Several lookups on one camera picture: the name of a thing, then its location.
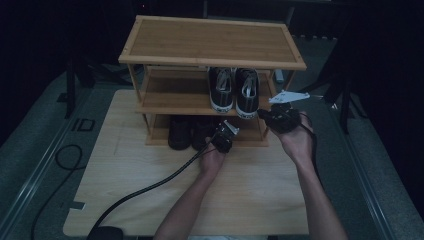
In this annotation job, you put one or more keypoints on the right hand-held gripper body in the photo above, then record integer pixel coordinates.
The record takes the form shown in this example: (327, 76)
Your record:
(285, 118)

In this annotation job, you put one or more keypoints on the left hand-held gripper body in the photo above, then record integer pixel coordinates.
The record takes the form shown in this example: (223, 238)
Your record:
(224, 140)

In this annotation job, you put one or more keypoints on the black slip-on shoe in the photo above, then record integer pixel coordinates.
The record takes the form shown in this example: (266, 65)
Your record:
(201, 133)
(180, 131)

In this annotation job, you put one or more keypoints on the black white canvas sneaker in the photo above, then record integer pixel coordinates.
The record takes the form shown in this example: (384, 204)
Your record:
(247, 96)
(221, 93)

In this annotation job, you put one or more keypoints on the wooden shoe rack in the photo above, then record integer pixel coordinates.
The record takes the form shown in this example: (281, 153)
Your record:
(210, 43)

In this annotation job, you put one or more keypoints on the person's left hand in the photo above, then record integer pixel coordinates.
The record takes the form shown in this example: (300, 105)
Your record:
(211, 161)

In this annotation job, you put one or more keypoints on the person's right hand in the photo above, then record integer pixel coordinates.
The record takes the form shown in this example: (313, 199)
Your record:
(298, 143)

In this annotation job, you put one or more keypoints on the black metal stand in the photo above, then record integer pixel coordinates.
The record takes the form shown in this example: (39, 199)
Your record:
(70, 90)
(345, 106)

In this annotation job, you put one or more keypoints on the dark round object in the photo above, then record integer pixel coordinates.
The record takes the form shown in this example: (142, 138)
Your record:
(105, 234)

